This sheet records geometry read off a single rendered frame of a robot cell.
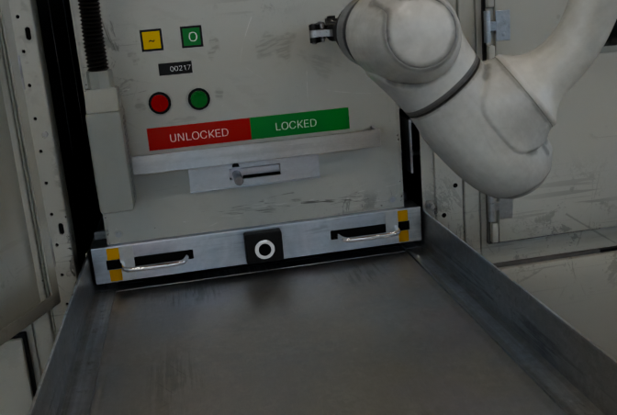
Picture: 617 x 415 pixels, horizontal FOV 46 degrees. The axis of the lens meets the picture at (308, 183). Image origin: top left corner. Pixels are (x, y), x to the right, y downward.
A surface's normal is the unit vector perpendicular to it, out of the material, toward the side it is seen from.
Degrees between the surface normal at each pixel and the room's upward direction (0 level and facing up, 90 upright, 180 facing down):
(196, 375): 0
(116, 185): 90
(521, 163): 95
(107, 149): 90
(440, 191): 90
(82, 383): 0
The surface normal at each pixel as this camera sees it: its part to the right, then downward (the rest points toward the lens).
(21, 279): 0.97, -0.02
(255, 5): 0.18, 0.22
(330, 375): -0.08, -0.97
